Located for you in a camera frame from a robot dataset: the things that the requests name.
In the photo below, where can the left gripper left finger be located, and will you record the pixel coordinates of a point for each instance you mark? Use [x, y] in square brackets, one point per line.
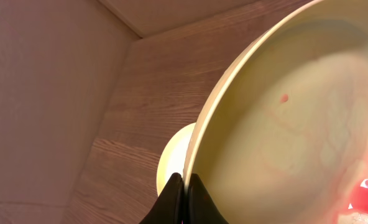
[167, 209]

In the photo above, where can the yellow-green plate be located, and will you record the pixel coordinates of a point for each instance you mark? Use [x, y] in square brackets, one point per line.
[283, 137]
[172, 159]

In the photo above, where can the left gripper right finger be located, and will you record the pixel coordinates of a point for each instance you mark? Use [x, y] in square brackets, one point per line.
[200, 208]

